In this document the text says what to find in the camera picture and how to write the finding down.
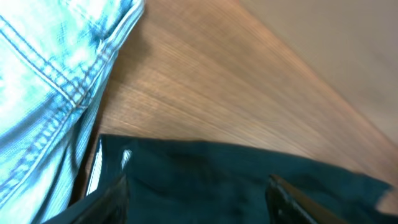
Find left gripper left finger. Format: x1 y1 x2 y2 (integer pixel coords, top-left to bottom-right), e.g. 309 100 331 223
72 175 129 224

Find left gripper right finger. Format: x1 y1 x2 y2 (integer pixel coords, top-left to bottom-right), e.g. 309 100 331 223
265 175 348 224

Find black shorts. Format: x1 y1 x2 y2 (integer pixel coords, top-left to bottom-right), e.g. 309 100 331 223
51 134 397 223

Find folded light blue jeans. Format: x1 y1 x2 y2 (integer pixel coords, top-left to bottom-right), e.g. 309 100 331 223
1 0 145 223

